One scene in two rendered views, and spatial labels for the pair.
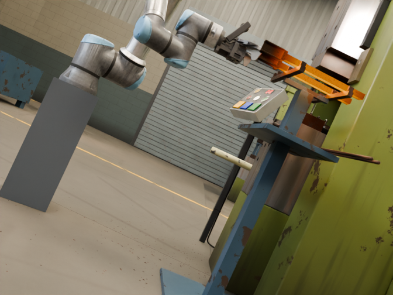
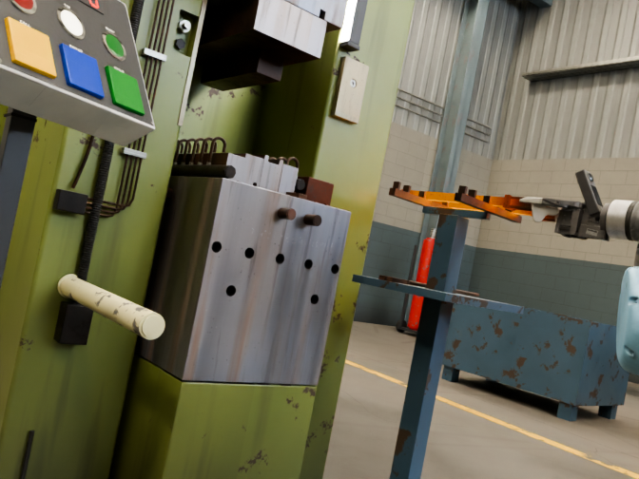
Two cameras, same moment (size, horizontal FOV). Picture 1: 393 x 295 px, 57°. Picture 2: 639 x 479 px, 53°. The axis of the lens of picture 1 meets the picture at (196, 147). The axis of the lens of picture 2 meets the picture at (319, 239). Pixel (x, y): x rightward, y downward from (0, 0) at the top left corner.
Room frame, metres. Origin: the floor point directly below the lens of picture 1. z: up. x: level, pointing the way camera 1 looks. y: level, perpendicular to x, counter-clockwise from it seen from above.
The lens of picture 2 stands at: (2.84, 0.90, 0.78)
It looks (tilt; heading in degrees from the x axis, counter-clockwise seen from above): 2 degrees up; 233
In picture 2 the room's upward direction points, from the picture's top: 11 degrees clockwise
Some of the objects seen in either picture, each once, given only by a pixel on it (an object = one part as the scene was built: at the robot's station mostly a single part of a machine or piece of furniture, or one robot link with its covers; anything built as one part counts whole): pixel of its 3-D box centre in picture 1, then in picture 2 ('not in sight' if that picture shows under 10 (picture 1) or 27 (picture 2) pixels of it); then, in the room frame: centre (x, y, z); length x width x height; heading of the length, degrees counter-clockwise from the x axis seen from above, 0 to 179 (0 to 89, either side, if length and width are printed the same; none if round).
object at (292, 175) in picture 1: (309, 178); (215, 273); (2.02, -0.64, 0.69); 0.56 x 0.38 x 0.45; 92
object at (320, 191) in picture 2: (309, 122); (305, 192); (1.89, -0.48, 0.95); 0.12 x 0.09 x 0.07; 92
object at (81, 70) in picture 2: (247, 106); (80, 72); (2.57, -0.20, 1.01); 0.07 x 0.05 x 0.07; 27
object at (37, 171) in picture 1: (51, 143); not in sight; (1.81, 0.66, 0.30); 0.22 x 0.22 x 0.60; 19
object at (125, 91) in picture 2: (254, 107); (123, 92); (2.48, -0.24, 1.01); 0.07 x 0.05 x 0.07; 27
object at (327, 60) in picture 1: (349, 76); (245, 38); (2.08, -0.62, 1.32); 0.42 x 0.20 x 0.10; 92
